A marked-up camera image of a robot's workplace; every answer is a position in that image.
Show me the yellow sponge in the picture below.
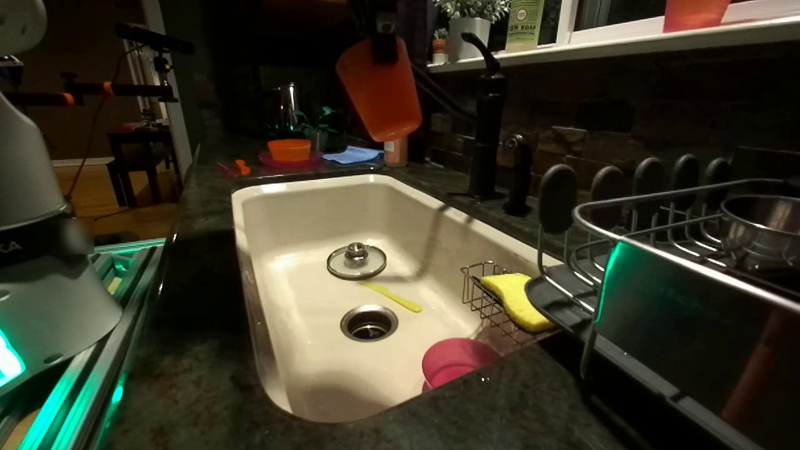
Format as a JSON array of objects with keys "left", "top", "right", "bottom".
[{"left": 478, "top": 270, "right": 558, "bottom": 335}]

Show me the orange bowl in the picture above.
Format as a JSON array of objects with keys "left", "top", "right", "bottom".
[{"left": 264, "top": 137, "right": 315, "bottom": 165}]

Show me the glass pot lid metal knob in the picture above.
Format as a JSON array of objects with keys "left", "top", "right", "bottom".
[{"left": 324, "top": 241, "right": 389, "bottom": 282}]

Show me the blue cloth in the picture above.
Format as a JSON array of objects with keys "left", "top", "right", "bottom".
[{"left": 319, "top": 145, "right": 385, "bottom": 169}]

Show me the orange plastic cup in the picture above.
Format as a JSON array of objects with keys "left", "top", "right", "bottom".
[{"left": 333, "top": 36, "right": 424, "bottom": 145}]

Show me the pink plastic cup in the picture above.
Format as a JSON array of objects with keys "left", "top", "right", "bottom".
[{"left": 420, "top": 335, "right": 501, "bottom": 392}]

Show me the wire sponge caddy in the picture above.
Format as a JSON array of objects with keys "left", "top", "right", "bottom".
[{"left": 459, "top": 257, "right": 553, "bottom": 352}]

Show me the green card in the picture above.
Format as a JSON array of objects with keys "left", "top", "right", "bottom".
[{"left": 504, "top": 0, "right": 544, "bottom": 54}]

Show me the yellow plastic fork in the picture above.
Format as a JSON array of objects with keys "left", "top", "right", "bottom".
[{"left": 360, "top": 280, "right": 424, "bottom": 319}]

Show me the white potted plant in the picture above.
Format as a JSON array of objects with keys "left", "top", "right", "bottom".
[{"left": 431, "top": 0, "right": 511, "bottom": 66}]

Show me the metal pot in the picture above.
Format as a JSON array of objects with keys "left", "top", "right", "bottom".
[{"left": 716, "top": 190, "right": 800, "bottom": 274}]

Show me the black kitchen faucet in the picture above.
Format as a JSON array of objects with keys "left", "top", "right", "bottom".
[{"left": 408, "top": 31, "right": 510, "bottom": 204}]

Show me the dark wooden stool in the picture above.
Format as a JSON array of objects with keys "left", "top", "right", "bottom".
[{"left": 106, "top": 124, "right": 184, "bottom": 211}]

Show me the grey dish rack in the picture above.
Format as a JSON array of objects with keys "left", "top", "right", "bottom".
[{"left": 533, "top": 152, "right": 800, "bottom": 450}]

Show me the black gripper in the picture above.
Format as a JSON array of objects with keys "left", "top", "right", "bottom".
[{"left": 364, "top": 0, "right": 408, "bottom": 67}]

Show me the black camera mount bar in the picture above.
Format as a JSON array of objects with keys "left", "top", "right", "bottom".
[{"left": 0, "top": 70, "right": 183, "bottom": 110}]

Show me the white sink basin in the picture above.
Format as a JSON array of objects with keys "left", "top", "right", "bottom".
[{"left": 230, "top": 171, "right": 553, "bottom": 425}]

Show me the orange jar white lid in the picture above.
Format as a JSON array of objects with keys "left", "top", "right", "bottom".
[{"left": 381, "top": 136, "right": 413, "bottom": 171}]

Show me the white window sill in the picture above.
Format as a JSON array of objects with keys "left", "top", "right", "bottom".
[{"left": 426, "top": 0, "right": 800, "bottom": 79}]

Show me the black sink sprayer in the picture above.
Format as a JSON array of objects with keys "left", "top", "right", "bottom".
[{"left": 501, "top": 132, "right": 534, "bottom": 221}]

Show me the metal sink drain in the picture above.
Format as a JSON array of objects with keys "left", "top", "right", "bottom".
[{"left": 336, "top": 302, "right": 400, "bottom": 346}]

